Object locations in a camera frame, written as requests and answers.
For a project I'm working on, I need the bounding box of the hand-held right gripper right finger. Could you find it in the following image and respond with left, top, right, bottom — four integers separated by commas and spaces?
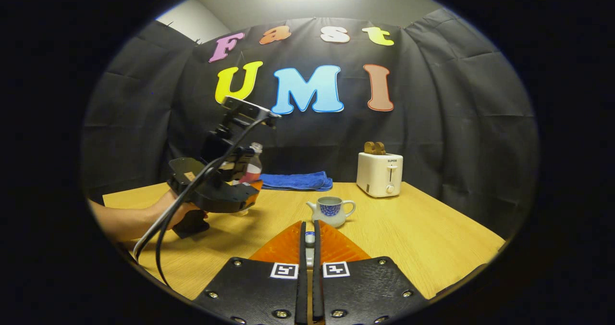
312, 220, 428, 325

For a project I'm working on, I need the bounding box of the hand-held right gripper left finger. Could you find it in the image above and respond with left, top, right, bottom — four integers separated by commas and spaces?
192, 221, 308, 325

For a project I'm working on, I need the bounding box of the clear water bottle pink label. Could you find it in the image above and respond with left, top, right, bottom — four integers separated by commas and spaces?
233, 142, 264, 216

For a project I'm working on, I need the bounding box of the white teacup lid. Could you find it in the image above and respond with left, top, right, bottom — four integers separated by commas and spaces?
305, 231, 316, 268

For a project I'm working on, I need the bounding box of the white blue teacup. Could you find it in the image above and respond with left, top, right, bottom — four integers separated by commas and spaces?
307, 196, 357, 228

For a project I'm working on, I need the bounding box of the blue folded towel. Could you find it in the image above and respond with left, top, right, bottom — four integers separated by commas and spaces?
259, 171, 333, 192

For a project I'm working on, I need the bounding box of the cream white toaster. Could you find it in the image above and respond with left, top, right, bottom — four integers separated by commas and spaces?
357, 152, 404, 199

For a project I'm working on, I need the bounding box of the black backdrop cloth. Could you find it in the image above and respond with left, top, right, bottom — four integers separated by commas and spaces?
81, 9, 540, 239

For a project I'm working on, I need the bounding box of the black cable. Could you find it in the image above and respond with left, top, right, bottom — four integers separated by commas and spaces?
155, 190, 202, 288
132, 115, 271, 263

